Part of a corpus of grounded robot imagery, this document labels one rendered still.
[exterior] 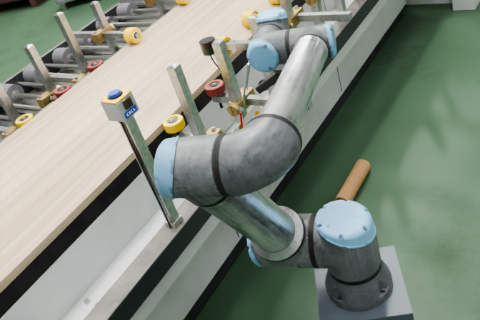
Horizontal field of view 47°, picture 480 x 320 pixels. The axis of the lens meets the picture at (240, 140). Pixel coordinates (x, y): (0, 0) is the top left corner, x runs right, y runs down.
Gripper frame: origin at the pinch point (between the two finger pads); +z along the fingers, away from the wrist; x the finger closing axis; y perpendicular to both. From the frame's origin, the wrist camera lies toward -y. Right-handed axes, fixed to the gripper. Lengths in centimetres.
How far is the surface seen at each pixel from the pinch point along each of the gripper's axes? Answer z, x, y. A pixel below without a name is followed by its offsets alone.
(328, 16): -1, 70, -18
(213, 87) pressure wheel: 3.1, 18.5, -45.6
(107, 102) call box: -28, -38, -34
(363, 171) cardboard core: 87, 74, -19
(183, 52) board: 4, 46, -82
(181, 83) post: -16.8, -9.4, -32.7
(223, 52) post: -14.3, 15.8, -33.0
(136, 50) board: 4, 47, -114
